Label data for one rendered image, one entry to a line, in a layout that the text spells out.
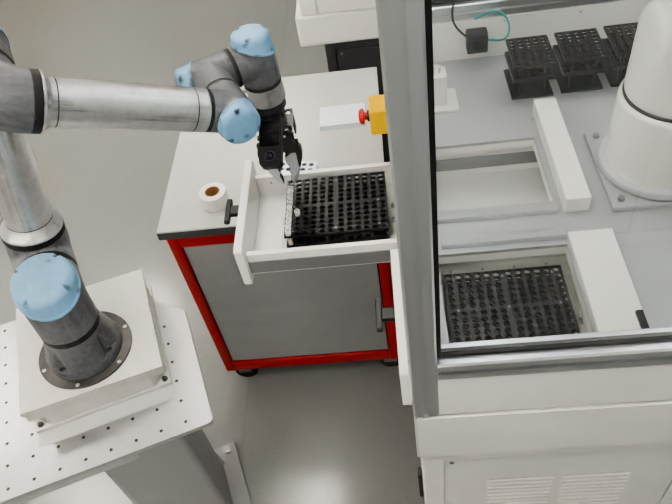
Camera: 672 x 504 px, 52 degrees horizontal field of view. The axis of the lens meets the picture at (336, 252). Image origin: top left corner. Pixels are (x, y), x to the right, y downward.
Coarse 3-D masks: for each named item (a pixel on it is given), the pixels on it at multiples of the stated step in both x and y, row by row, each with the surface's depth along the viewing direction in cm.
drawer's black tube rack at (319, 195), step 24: (312, 192) 153; (336, 192) 152; (360, 192) 151; (384, 192) 150; (312, 216) 148; (336, 216) 147; (360, 216) 146; (384, 216) 150; (312, 240) 147; (336, 240) 146; (360, 240) 146
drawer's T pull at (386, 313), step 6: (378, 300) 129; (378, 306) 128; (378, 312) 127; (384, 312) 127; (390, 312) 127; (378, 318) 126; (384, 318) 126; (390, 318) 126; (378, 324) 125; (378, 330) 125
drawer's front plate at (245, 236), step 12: (252, 168) 158; (252, 180) 157; (252, 192) 156; (240, 204) 149; (252, 204) 154; (240, 216) 146; (252, 216) 153; (240, 228) 144; (252, 228) 152; (240, 240) 142; (252, 240) 151; (240, 252) 140; (240, 264) 143; (252, 276) 148
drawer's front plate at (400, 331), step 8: (392, 256) 133; (392, 264) 132; (392, 272) 131; (392, 280) 130; (400, 288) 128; (400, 296) 127; (400, 304) 125; (400, 312) 124; (400, 320) 123; (400, 328) 122; (400, 336) 121; (400, 344) 120; (400, 352) 119; (400, 360) 118; (400, 368) 117; (400, 376) 116; (408, 376) 116; (408, 384) 118; (408, 392) 120; (408, 400) 122
